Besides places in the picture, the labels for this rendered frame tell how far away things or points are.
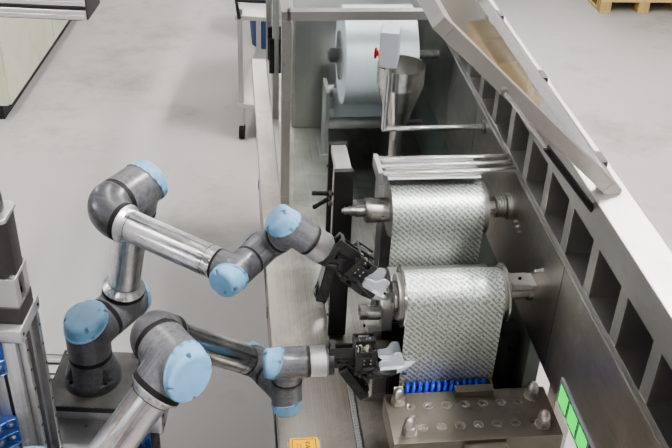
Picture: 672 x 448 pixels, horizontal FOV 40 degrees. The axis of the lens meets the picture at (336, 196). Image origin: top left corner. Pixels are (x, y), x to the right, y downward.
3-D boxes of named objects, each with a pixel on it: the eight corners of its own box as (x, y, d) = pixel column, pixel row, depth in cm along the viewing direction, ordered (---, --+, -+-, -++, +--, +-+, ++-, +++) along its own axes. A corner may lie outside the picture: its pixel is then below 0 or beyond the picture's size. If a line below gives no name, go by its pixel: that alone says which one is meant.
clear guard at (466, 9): (365, -118, 251) (366, -119, 251) (480, 0, 273) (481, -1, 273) (443, 27, 163) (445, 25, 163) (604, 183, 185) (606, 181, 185)
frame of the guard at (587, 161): (342, -113, 256) (361, -133, 253) (468, 13, 280) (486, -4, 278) (415, 48, 160) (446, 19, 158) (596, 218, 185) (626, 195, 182)
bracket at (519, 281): (507, 278, 222) (508, 271, 221) (530, 277, 223) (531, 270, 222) (512, 290, 218) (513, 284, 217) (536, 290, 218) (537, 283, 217)
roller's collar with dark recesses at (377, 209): (362, 213, 238) (364, 193, 235) (385, 213, 239) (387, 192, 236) (366, 227, 233) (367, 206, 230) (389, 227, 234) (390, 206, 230)
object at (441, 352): (398, 382, 226) (404, 325, 216) (491, 378, 228) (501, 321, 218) (399, 384, 225) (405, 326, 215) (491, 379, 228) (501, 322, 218)
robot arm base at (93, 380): (58, 396, 246) (54, 369, 240) (73, 358, 258) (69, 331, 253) (114, 398, 246) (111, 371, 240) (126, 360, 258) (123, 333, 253)
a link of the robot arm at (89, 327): (57, 356, 245) (50, 317, 237) (91, 328, 255) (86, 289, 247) (91, 372, 240) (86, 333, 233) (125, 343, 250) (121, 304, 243)
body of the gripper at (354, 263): (380, 270, 211) (341, 245, 206) (355, 294, 214) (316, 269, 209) (375, 251, 217) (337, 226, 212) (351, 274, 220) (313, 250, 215)
